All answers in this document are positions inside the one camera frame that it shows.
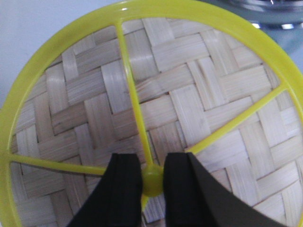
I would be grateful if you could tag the woven bamboo steamer lid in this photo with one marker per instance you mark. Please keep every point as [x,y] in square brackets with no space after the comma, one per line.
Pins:
[152,78]

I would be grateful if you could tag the grey-green electric pot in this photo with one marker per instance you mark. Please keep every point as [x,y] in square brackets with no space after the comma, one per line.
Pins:
[280,19]

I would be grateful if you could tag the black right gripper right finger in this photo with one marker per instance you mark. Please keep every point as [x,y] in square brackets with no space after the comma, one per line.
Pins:
[199,194]

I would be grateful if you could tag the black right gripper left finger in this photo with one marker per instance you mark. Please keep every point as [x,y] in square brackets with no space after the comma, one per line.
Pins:
[116,200]

